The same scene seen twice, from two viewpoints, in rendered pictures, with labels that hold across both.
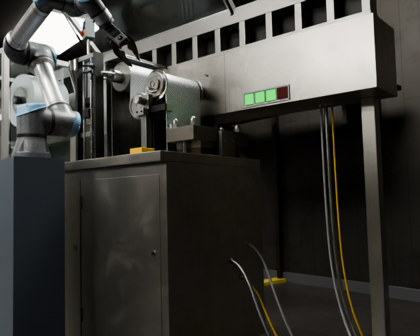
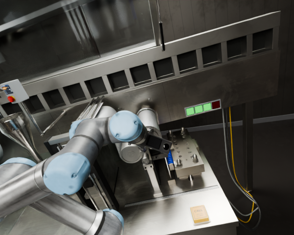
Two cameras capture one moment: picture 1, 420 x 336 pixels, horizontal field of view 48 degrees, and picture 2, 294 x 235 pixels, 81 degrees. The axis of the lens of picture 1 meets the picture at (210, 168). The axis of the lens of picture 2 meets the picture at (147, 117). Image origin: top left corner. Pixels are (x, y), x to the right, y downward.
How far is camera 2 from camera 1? 1.90 m
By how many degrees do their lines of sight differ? 44
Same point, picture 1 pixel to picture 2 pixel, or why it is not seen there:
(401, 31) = (171, 14)
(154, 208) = not seen: outside the picture
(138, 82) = not seen: hidden behind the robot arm
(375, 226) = (250, 148)
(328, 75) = (247, 91)
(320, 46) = (242, 73)
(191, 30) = (121, 64)
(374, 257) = (249, 159)
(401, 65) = (173, 34)
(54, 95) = (85, 218)
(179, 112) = not seen: hidden behind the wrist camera
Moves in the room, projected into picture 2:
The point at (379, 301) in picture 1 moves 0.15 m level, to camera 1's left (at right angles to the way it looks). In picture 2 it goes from (250, 173) to (243, 183)
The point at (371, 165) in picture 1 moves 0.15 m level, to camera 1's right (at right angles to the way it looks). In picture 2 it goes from (249, 124) to (256, 116)
